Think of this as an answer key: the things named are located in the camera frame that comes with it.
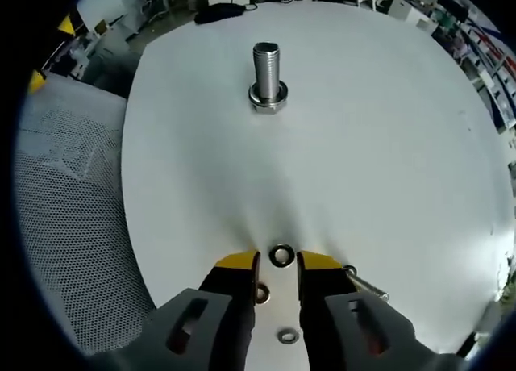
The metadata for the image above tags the black bag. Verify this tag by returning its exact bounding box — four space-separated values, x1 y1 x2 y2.
193 2 248 26

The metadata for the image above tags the large threaded steel stud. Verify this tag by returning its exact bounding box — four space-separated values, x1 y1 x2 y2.
247 41 289 115

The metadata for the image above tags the white storage shelf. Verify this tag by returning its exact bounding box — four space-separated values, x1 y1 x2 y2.
443 7 516 134

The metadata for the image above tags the grey mesh chair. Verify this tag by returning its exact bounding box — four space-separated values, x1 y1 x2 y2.
15 90 159 358

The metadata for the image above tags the small threaded steel stud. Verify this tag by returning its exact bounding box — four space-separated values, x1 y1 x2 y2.
344 265 390 302

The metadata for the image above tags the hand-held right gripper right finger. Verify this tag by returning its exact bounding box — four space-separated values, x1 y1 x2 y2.
297 250 440 371

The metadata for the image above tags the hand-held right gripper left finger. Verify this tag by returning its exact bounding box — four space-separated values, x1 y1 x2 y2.
120 249 261 371

